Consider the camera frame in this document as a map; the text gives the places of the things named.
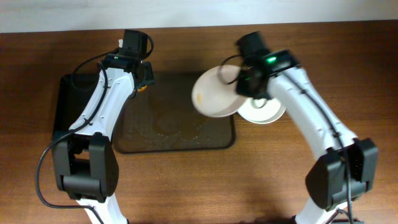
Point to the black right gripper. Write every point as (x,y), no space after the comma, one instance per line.
(249,86)

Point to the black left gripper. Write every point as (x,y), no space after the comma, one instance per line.
(147,78)

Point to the green and yellow sponge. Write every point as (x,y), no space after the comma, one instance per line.
(141,89)

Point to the white plate bottom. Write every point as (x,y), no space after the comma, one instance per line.
(261,111)

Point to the white plate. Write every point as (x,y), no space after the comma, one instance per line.
(212,98)
(261,111)

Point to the white plate top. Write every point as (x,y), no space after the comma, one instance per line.
(212,98)

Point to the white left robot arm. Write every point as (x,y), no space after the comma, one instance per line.
(85,165)

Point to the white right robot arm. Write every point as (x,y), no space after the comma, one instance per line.
(345,165)

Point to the brown large tray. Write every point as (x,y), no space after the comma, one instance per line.
(162,118)

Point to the black small tray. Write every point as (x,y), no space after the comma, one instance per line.
(81,99)

